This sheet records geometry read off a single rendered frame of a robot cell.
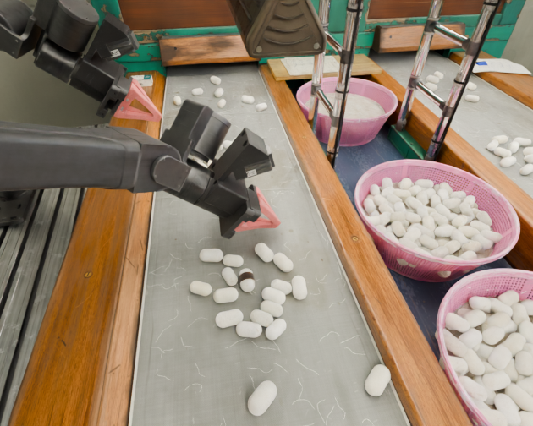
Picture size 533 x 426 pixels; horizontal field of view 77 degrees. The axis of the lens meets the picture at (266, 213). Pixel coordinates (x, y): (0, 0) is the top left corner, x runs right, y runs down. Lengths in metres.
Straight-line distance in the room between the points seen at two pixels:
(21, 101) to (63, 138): 1.85
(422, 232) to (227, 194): 0.34
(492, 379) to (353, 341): 0.16
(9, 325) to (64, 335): 0.19
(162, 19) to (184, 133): 0.74
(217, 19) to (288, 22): 0.81
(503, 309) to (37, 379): 0.59
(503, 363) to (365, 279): 0.19
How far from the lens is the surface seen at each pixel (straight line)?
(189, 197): 0.48
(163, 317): 0.50
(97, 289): 0.53
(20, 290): 0.72
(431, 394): 0.45
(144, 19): 1.18
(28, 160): 0.34
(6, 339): 0.67
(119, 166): 0.38
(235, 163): 0.45
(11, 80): 2.17
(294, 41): 0.37
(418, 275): 0.63
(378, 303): 0.48
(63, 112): 2.18
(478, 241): 0.66
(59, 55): 0.66
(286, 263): 0.51
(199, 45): 1.13
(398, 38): 1.28
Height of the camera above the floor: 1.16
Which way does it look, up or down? 43 degrees down
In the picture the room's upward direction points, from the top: straight up
